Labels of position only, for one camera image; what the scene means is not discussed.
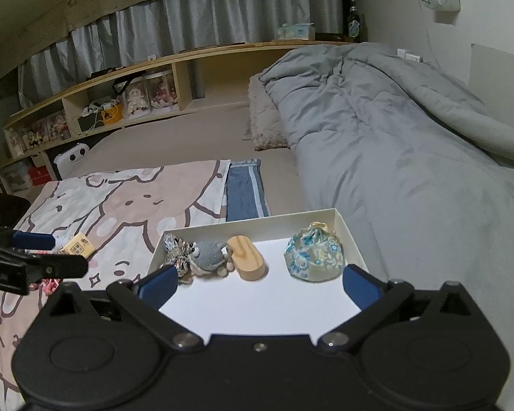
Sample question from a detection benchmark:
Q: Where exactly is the pink crochet bunny doll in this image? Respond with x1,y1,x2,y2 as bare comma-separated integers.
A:
29,279,62,297

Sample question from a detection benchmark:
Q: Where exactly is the grey gold tassel cord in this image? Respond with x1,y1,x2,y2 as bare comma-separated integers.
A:
161,233,195,284

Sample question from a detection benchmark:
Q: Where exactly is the small yellow paper box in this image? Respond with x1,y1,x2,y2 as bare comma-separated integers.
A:
59,233,95,260

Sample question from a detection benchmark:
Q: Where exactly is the blue floral drawstring pouch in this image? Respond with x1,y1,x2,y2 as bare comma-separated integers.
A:
284,222,345,283

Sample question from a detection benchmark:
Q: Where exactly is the grey crochet frog toy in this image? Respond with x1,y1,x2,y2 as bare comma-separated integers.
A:
188,239,235,277

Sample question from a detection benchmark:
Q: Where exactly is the wooden block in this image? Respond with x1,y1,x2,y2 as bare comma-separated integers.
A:
227,235,267,281

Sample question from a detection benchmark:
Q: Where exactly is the black cushion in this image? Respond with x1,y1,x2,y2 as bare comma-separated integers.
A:
0,193,31,232

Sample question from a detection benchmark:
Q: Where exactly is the red box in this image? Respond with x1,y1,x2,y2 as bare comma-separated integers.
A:
28,166,52,187

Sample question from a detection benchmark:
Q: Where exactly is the white cardboard tray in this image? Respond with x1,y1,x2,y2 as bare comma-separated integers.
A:
146,207,371,339

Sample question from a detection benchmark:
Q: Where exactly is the cartoon bunny blanket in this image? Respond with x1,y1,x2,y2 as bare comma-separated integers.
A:
0,160,230,410

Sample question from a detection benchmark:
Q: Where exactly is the grey quilted duvet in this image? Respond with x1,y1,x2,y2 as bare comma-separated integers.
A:
260,43,514,410

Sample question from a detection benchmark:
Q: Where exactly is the blue striped cloth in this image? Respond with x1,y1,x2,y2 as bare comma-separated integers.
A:
225,159,270,222

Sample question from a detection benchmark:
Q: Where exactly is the black storage box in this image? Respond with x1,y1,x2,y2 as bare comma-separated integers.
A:
78,113,104,133

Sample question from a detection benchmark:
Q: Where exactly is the white doll in case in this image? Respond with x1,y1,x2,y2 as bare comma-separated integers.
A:
124,78,151,119

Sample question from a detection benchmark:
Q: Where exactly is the beige fuzzy pillow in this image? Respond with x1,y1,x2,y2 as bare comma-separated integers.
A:
248,74,289,151

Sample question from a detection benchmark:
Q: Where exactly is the pink doll in case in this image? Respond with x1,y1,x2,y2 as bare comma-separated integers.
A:
146,71,178,112

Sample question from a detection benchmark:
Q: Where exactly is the wooden headboard shelf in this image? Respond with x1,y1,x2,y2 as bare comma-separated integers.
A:
0,41,357,193

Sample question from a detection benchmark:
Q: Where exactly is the tissue box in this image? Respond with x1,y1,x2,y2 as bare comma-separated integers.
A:
276,23,316,41

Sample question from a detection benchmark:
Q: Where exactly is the green glass bottle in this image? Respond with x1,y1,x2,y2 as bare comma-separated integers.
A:
347,0,362,43

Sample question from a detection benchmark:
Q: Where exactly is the grey curtain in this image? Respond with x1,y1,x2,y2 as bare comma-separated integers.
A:
17,0,343,108

